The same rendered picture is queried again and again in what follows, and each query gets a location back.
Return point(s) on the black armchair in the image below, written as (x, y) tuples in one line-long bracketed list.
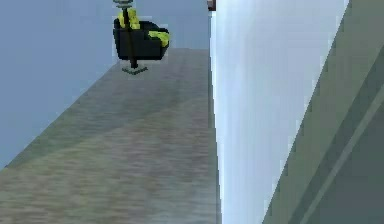
[(146, 45)]

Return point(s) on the yellow cushion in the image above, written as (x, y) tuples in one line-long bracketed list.
[(160, 36), (133, 18)]

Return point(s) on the black floor lamp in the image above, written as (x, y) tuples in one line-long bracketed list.
[(129, 40)]

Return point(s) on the brown framed picture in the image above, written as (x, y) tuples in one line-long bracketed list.
[(211, 4)]

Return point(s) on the grey-green room door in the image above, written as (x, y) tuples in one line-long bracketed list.
[(340, 140)]

